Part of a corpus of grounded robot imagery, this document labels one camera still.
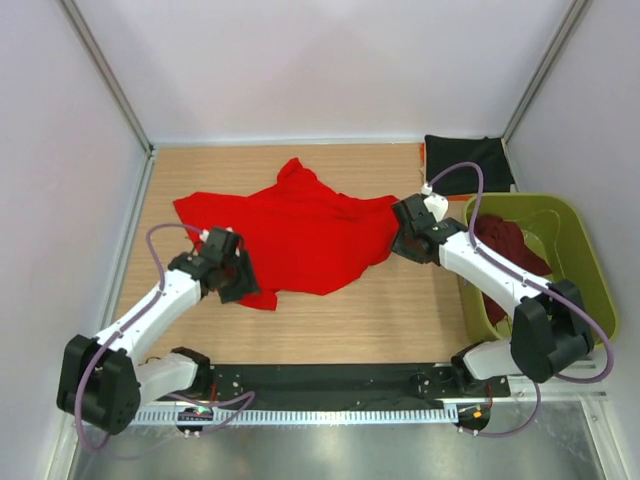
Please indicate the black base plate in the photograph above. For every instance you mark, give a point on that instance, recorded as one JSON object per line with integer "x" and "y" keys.
{"x": 335, "y": 387}

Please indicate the bright red t-shirt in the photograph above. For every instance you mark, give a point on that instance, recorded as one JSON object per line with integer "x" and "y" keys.
{"x": 301, "y": 235}

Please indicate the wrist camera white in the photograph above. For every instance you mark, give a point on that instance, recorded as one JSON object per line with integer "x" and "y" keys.
{"x": 205, "y": 235}
{"x": 436, "y": 204}

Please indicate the folded orange t-shirt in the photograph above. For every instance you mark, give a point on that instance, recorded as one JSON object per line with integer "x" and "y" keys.
{"x": 423, "y": 160}

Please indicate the aluminium corner post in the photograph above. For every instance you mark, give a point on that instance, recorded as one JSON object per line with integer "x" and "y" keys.
{"x": 557, "y": 44}
{"x": 86, "y": 37}

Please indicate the left aluminium corner post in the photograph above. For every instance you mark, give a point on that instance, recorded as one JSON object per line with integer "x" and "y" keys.
{"x": 86, "y": 37}

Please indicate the slotted cable duct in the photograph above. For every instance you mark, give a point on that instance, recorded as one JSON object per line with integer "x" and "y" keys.
{"x": 182, "y": 416}

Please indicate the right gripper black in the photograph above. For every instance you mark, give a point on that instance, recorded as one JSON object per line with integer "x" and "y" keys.
{"x": 399, "y": 247}

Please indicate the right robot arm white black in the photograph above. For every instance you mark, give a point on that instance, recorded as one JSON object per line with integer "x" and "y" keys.
{"x": 550, "y": 331}

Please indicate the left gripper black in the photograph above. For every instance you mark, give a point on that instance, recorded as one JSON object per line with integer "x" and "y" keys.
{"x": 246, "y": 284}

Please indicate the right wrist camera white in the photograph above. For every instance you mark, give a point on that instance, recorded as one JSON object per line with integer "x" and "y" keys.
{"x": 436, "y": 204}

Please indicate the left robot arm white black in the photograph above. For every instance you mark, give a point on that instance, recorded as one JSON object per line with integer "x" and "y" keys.
{"x": 104, "y": 379}

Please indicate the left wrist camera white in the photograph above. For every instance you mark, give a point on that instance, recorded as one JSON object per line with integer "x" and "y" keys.
{"x": 205, "y": 235}

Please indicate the folded black t-shirt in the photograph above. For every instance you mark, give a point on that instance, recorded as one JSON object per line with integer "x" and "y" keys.
{"x": 442, "y": 153}

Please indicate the right aluminium corner post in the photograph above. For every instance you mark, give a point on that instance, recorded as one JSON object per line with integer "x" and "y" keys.
{"x": 557, "y": 44}

